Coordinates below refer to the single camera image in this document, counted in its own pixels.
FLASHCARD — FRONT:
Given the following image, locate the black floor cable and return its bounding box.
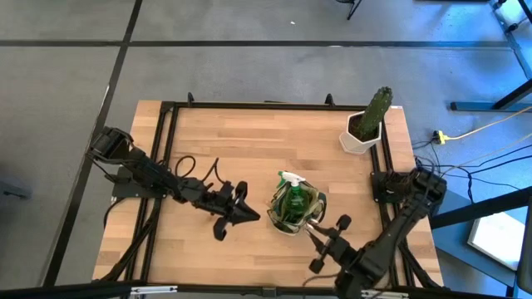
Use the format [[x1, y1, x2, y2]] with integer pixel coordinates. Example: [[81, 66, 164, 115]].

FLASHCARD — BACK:
[[440, 154, 532, 192], [413, 140, 532, 171]]

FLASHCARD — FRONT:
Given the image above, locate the blue floor beam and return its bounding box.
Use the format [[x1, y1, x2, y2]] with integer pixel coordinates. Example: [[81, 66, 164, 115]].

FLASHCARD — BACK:
[[451, 100, 532, 113]]

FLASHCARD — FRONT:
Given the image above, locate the black support beam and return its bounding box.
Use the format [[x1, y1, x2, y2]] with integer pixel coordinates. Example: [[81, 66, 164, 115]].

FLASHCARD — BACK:
[[429, 185, 532, 231]]

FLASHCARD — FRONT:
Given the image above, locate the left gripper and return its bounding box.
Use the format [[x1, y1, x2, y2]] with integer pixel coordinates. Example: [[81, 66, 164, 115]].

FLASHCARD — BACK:
[[191, 180, 262, 242]]

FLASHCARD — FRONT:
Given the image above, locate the black rig bar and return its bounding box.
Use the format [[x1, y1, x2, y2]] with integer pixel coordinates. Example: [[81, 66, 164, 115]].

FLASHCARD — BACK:
[[0, 280, 532, 299]]

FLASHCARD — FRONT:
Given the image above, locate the blue-grey cabinet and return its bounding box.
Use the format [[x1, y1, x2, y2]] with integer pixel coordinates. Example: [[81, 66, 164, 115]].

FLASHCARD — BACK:
[[430, 189, 519, 287]]

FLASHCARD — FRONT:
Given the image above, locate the green cactus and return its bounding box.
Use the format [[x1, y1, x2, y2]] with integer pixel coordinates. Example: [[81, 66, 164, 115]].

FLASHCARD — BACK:
[[357, 86, 394, 141]]

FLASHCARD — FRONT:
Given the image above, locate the black diagonal stand beam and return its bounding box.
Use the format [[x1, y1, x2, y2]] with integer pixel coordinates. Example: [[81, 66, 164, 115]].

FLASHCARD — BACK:
[[492, 78, 532, 111]]

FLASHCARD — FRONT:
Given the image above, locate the black aluminium table frame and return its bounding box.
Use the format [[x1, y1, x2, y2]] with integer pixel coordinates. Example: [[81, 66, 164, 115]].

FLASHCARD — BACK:
[[94, 91, 442, 290]]

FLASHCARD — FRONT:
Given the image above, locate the green plastic spray bottle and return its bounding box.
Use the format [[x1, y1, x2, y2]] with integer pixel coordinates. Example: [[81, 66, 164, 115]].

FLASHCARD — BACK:
[[277, 169, 311, 225]]

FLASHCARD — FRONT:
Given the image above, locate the silver bracket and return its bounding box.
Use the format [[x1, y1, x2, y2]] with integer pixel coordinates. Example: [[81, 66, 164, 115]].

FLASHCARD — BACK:
[[359, 288, 411, 299], [130, 285, 179, 297]]

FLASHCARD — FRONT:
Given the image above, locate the yellow power cable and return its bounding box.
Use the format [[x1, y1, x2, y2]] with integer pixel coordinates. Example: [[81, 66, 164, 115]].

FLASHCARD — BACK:
[[446, 105, 532, 142]]

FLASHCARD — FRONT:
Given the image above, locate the white panel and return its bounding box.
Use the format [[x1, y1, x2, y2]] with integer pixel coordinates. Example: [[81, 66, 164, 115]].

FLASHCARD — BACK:
[[467, 211, 527, 272]]

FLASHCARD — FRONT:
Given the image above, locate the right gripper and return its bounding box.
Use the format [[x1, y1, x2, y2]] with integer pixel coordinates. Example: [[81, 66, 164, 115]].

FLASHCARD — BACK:
[[305, 213, 359, 275]]

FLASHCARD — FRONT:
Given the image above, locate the black tripod leg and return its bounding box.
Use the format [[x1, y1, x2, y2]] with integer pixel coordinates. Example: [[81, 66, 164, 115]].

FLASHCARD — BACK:
[[346, 0, 363, 21]]

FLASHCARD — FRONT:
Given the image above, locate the grey metal stand beam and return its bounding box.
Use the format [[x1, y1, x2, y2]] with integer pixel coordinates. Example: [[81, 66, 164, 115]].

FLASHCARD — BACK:
[[489, 0, 532, 81]]

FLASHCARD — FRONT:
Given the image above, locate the cream green-trimmed gardening bag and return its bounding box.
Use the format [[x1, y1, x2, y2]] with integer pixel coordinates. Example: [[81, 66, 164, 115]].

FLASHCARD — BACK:
[[267, 180, 328, 237]]

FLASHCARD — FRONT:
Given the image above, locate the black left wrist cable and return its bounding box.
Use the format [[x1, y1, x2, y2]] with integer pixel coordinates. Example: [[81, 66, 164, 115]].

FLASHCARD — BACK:
[[174, 154, 228, 186]]

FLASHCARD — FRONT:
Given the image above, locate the white hexagonal plant pot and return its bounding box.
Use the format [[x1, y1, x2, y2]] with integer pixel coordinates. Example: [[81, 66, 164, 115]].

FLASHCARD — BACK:
[[338, 110, 383, 155]]

